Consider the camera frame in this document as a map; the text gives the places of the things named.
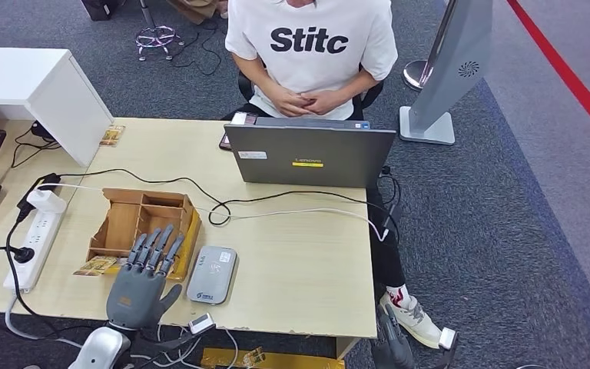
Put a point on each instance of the person's right forearm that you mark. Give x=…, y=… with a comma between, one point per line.
x=254, y=74

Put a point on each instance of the person's left hand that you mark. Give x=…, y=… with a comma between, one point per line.
x=328, y=101

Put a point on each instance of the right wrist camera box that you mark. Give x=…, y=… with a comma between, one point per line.
x=447, y=338

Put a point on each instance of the chrome stool base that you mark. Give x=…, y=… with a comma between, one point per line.
x=157, y=36

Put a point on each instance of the yellow taped board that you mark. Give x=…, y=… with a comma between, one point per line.
x=305, y=362

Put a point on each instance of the person's right hand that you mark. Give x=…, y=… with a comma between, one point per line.
x=290, y=104

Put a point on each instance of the dark smartphone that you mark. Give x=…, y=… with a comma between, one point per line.
x=225, y=141

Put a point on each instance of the wooden organizer box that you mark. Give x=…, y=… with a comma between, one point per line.
x=122, y=229

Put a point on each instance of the chrome stanchion post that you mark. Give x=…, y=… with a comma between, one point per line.
x=416, y=76

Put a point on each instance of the white cabinet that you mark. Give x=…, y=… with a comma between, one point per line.
x=25, y=76

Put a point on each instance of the white USB charger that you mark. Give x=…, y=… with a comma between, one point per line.
x=46, y=201

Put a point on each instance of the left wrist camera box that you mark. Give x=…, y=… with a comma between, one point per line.
x=202, y=323

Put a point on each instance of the white sneaker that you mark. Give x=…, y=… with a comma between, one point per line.
x=417, y=321

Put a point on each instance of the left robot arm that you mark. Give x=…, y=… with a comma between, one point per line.
x=99, y=351

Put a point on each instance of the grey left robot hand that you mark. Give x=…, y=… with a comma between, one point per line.
x=134, y=295

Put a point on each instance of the grey standing sign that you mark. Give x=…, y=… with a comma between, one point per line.
x=453, y=66

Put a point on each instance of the black plug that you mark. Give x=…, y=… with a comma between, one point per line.
x=23, y=254

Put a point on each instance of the brown cardboard carton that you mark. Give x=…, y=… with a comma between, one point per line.
x=195, y=9

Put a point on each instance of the black box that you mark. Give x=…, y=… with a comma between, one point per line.
x=99, y=7

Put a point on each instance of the person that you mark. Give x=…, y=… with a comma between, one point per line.
x=310, y=66

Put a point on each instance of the person's left forearm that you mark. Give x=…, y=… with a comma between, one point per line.
x=362, y=85

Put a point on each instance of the grey Lenovo laptop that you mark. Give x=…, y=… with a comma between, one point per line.
x=315, y=158

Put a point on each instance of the black power adapter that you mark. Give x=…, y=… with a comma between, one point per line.
x=40, y=184

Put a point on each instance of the white power strip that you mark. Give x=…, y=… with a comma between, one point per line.
x=35, y=249

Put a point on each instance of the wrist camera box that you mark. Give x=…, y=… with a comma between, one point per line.
x=447, y=338
x=202, y=323

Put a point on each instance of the grey card reader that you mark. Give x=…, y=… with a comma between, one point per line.
x=211, y=277

